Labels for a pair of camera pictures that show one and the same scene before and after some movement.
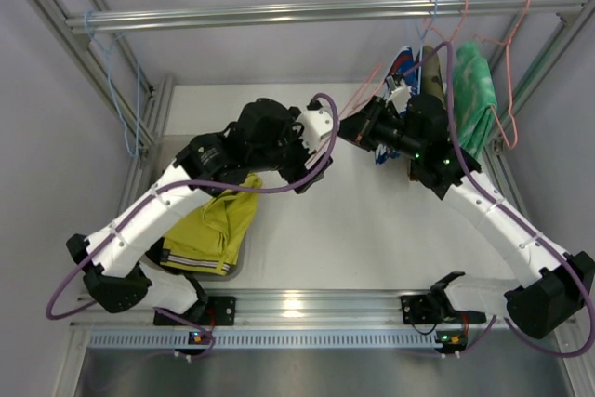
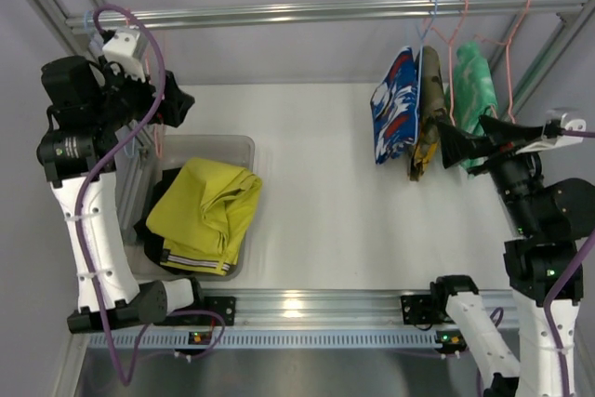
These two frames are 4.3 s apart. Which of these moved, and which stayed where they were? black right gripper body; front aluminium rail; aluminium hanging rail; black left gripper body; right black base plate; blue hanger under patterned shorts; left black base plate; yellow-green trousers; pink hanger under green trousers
Moved: black right gripper body; black left gripper body
Stayed: blue hanger under patterned shorts; aluminium hanging rail; right black base plate; left black base plate; pink hanger under green trousers; yellow-green trousers; front aluminium rail
